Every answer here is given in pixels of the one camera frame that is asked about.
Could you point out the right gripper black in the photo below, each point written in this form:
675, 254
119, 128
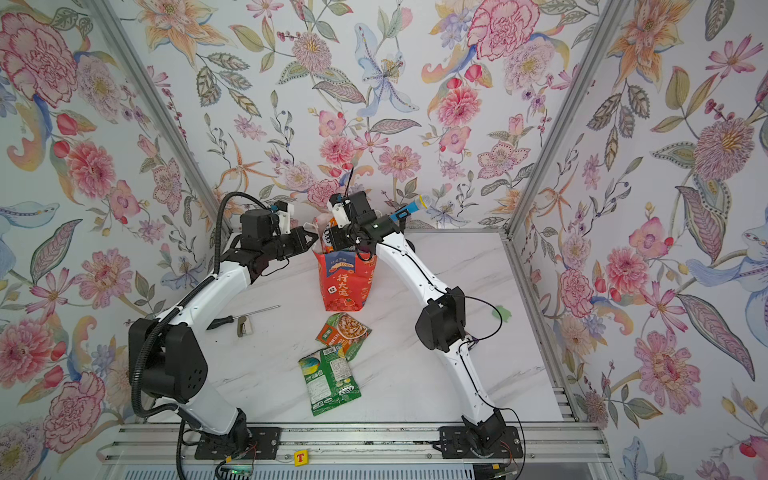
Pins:
335, 237

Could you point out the yellow T label tag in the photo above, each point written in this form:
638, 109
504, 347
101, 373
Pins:
301, 458

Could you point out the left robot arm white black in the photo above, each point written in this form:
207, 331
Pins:
167, 367

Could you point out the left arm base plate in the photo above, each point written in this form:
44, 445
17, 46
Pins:
237, 443

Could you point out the small metal bracket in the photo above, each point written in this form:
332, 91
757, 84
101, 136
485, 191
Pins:
244, 327

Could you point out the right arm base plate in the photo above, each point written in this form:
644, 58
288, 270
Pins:
463, 443

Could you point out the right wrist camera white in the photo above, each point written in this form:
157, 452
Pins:
337, 209

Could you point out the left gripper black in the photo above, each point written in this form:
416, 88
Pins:
297, 236

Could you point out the orange green nut snack packet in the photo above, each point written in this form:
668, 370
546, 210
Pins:
341, 329

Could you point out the red paper bag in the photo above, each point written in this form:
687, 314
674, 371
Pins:
345, 275

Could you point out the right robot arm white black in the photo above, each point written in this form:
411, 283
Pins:
440, 327

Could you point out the aluminium rail frame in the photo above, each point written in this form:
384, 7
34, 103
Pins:
364, 443

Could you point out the blue microphone on black stand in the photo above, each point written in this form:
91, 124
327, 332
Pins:
400, 215

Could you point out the small green object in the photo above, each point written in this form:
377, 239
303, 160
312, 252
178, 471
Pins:
501, 313

